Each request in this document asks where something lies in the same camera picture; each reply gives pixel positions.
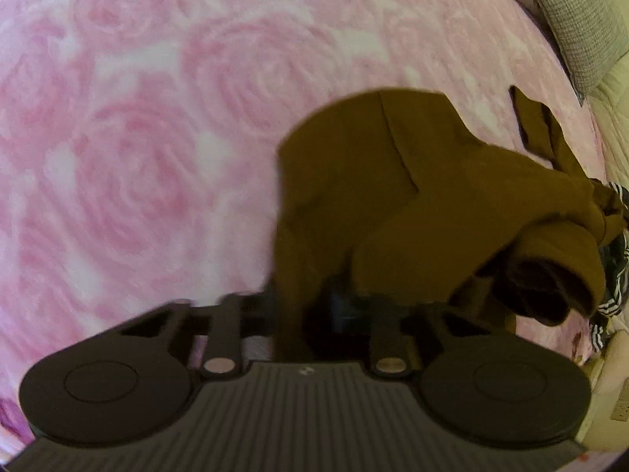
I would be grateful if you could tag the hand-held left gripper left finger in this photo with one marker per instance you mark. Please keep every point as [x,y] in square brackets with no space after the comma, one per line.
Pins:
[228,327]

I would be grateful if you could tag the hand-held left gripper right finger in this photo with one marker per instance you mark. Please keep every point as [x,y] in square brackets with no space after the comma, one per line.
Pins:
[340,307]

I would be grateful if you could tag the brown garment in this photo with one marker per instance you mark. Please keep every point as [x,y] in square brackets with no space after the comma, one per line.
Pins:
[373,172]

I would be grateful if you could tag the pink rose blanket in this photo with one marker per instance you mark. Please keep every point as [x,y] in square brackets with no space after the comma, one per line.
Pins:
[147,118]

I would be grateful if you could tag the black white striped garment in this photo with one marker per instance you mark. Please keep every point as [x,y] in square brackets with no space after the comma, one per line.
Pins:
[616,285]

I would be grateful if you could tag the cream quilted cover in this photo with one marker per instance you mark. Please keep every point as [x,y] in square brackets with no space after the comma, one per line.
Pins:
[614,118]

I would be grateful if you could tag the grey-green checked pillow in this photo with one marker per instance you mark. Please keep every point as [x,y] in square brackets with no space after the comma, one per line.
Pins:
[582,19]

